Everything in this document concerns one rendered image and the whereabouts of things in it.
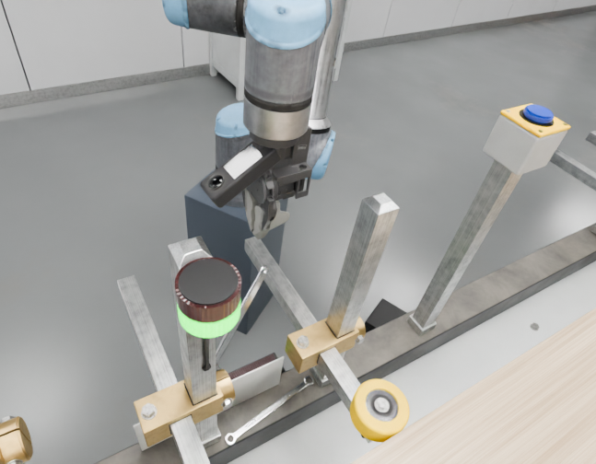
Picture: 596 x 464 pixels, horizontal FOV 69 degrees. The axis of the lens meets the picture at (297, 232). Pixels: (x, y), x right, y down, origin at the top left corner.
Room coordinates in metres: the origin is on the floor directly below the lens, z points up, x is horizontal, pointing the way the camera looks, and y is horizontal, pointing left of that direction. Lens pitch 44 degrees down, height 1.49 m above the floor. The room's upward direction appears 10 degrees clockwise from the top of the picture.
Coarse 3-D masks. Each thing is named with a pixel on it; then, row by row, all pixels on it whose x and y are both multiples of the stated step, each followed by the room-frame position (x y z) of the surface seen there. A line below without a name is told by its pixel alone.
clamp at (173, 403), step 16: (176, 384) 0.28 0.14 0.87; (224, 384) 0.30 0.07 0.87; (144, 400) 0.25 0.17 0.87; (160, 400) 0.26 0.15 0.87; (176, 400) 0.26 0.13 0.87; (208, 400) 0.27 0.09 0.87; (224, 400) 0.28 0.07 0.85; (160, 416) 0.24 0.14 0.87; (176, 416) 0.24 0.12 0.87; (192, 416) 0.25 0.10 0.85; (208, 416) 0.26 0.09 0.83; (144, 432) 0.21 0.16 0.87; (160, 432) 0.22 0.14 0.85
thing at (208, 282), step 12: (192, 264) 0.26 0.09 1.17; (204, 264) 0.26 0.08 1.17; (216, 264) 0.27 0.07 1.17; (228, 264) 0.27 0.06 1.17; (180, 276) 0.24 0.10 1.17; (192, 276) 0.25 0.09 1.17; (204, 276) 0.25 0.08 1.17; (216, 276) 0.25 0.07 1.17; (228, 276) 0.25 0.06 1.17; (180, 288) 0.23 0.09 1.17; (192, 288) 0.23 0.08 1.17; (204, 288) 0.24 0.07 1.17; (216, 288) 0.24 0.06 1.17; (228, 288) 0.24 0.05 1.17; (192, 300) 0.22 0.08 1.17; (204, 300) 0.22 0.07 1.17; (216, 300) 0.22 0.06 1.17
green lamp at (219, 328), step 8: (184, 320) 0.22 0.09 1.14; (192, 320) 0.22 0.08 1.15; (224, 320) 0.22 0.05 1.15; (232, 320) 0.23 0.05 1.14; (184, 328) 0.22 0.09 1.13; (192, 328) 0.22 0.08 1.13; (200, 328) 0.22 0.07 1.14; (208, 328) 0.22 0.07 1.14; (216, 328) 0.22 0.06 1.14; (224, 328) 0.22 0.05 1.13; (200, 336) 0.22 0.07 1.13; (208, 336) 0.22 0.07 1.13; (216, 336) 0.22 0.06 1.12
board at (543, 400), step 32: (576, 320) 0.51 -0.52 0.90; (544, 352) 0.43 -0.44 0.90; (576, 352) 0.44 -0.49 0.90; (480, 384) 0.35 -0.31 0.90; (512, 384) 0.36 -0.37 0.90; (544, 384) 0.37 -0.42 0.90; (576, 384) 0.38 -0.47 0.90; (448, 416) 0.29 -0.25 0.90; (480, 416) 0.30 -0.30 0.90; (512, 416) 0.31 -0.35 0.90; (544, 416) 0.31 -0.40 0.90; (576, 416) 0.32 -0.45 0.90; (384, 448) 0.23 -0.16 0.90; (416, 448) 0.24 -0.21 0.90; (448, 448) 0.24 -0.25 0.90; (480, 448) 0.25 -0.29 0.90; (512, 448) 0.26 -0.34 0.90; (544, 448) 0.27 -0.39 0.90; (576, 448) 0.27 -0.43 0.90
